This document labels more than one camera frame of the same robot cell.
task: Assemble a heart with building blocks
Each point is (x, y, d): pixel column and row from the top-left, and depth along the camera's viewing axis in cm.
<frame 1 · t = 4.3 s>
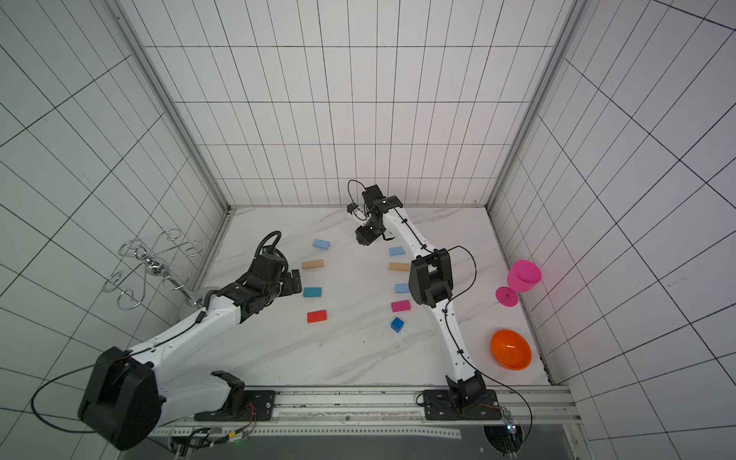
left hand: (282, 283, 87), fingers open
right hand: (370, 229, 103), fingers open
light blue block upper left: (321, 243, 109), on the table
natural wood block left: (316, 264, 104), on the table
teal block: (312, 292, 97), on the table
red block: (316, 316, 89), point 2 cm above the table
light blue block middle right: (402, 288, 97), on the table
magenta block: (401, 306, 94), on the table
dark blue cube block: (397, 325, 87), point 2 cm above the table
pink plastic goblet: (522, 277, 82), point 16 cm above the table
orange plastic bowl: (511, 350, 82), point 2 cm above the table
chrome cup holder rack: (170, 244, 74), point 29 cm above the table

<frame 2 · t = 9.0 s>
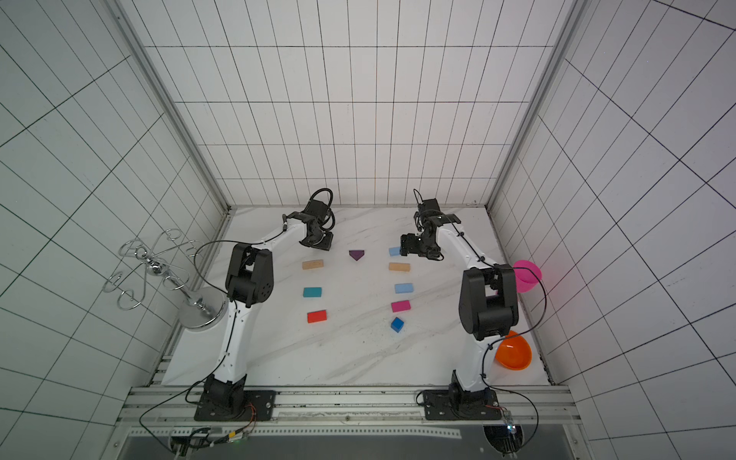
left hand: (321, 246, 107), fingers open
right hand: (415, 245, 95), fingers open
purple triangle block: (356, 254, 106), on the table
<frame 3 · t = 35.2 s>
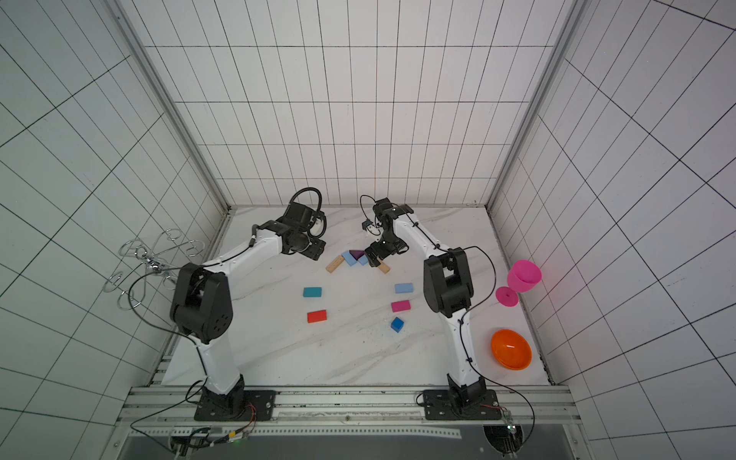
left hand: (309, 249, 94), fingers open
right hand: (386, 249, 99), fingers open
natural wood block left: (334, 264, 104), on the table
light blue block upper right: (363, 260, 103), point 2 cm above the table
natural wood block right: (384, 268, 101), on the table
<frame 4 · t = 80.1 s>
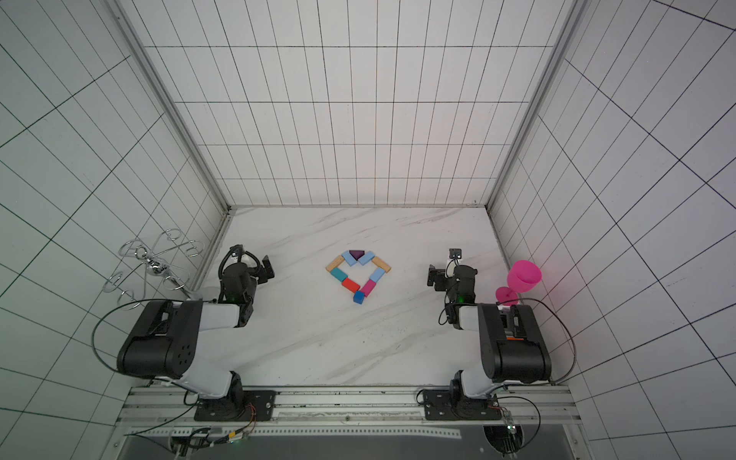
left hand: (253, 263, 95), fingers open
right hand: (449, 261, 95), fingers open
teal block: (338, 274, 101), on the table
red block: (351, 285, 98), on the table
light blue block middle right: (377, 275, 101), on the table
magenta block: (368, 287, 97), on the table
dark blue cube block: (358, 297, 92), point 3 cm above the table
